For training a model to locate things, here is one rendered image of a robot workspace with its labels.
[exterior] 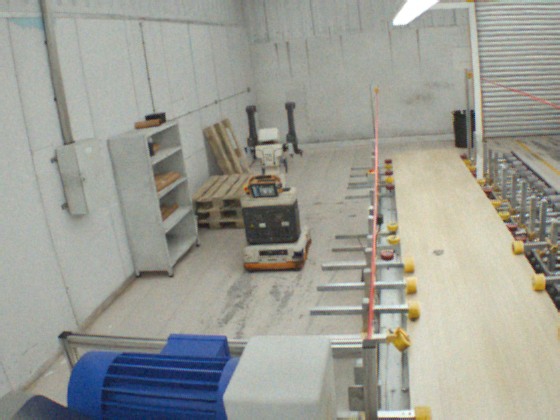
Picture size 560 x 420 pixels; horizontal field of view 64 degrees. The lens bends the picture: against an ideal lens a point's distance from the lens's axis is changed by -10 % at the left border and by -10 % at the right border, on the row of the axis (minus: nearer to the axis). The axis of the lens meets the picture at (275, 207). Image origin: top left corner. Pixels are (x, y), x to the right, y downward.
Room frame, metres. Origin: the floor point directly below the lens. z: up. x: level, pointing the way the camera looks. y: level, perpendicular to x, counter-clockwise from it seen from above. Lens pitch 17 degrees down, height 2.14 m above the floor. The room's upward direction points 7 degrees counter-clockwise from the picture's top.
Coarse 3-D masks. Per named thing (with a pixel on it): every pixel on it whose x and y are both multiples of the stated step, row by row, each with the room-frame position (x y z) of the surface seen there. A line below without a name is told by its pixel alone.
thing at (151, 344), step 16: (64, 336) 0.69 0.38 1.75; (80, 336) 0.68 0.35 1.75; (96, 336) 0.68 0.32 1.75; (112, 336) 0.68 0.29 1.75; (128, 336) 0.67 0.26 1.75; (144, 336) 0.67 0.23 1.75; (160, 336) 0.66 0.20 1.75; (64, 352) 0.69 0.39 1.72; (240, 352) 0.61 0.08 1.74; (336, 352) 0.58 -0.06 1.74; (352, 352) 0.58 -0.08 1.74; (368, 352) 0.57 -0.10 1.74; (368, 368) 0.57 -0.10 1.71; (368, 384) 0.57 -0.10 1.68; (368, 400) 0.57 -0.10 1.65; (368, 416) 0.57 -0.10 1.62
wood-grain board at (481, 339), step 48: (432, 192) 3.84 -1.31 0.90; (480, 192) 3.67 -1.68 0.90; (432, 240) 2.85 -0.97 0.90; (480, 240) 2.73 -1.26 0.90; (432, 288) 2.23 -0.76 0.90; (480, 288) 2.14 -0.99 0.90; (528, 288) 2.05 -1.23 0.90; (432, 336) 1.79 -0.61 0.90; (480, 336) 1.72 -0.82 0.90; (528, 336) 1.65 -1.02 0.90; (432, 384) 1.47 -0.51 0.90; (480, 384) 1.41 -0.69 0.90; (528, 384) 1.34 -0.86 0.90
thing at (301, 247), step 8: (304, 232) 4.98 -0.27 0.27; (304, 240) 4.81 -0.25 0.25; (248, 248) 4.72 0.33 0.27; (256, 248) 4.70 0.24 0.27; (264, 248) 4.68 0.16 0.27; (272, 248) 4.66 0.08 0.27; (280, 248) 4.64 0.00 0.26; (296, 248) 4.59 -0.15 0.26; (304, 248) 4.74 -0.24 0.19; (248, 256) 4.70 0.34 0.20; (272, 256) 4.64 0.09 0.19; (280, 256) 4.62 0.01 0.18; (288, 256) 4.60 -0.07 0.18; (296, 256) 4.59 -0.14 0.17; (304, 256) 4.71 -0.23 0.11; (248, 264) 4.70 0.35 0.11; (256, 264) 4.68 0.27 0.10; (264, 264) 4.66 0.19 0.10; (272, 264) 4.64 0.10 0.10; (280, 264) 4.62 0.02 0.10; (288, 264) 4.60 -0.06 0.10; (296, 264) 4.58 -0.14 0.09
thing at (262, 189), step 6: (252, 186) 4.67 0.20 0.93; (258, 186) 4.66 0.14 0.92; (264, 186) 4.65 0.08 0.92; (270, 186) 4.64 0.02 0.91; (276, 186) 4.65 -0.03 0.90; (282, 186) 4.70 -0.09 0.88; (252, 192) 4.71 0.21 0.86; (258, 192) 4.70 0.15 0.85; (264, 192) 4.68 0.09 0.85; (270, 192) 4.67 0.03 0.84; (276, 192) 4.66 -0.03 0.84; (258, 198) 4.73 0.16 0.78
